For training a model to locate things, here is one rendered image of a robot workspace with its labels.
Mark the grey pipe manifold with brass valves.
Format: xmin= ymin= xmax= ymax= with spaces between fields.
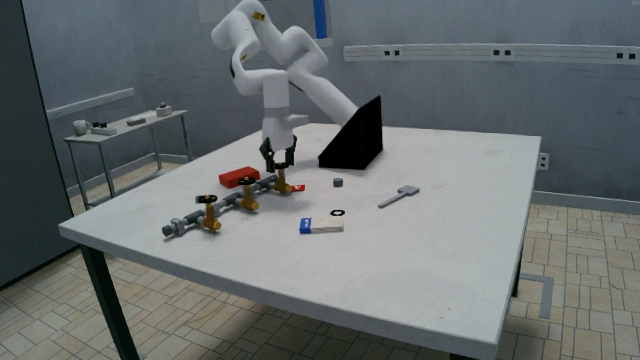
xmin=162 ymin=162 xmax=292 ymax=237

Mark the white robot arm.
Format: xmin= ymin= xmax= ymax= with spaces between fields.
xmin=211 ymin=0 xmax=359 ymax=129

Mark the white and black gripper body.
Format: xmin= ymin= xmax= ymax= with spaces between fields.
xmin=262 ymin=117 xmax=294 ymax=152

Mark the red rectangular block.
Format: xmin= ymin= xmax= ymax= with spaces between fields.
xmin=218 ymin=166 xmax=260 ymax=189

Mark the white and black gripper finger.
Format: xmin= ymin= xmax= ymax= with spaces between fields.
xmin=259 ymin=137 xmax=276 ymax=173
xmin=285 ymin=135 xmax=298 ymax=166

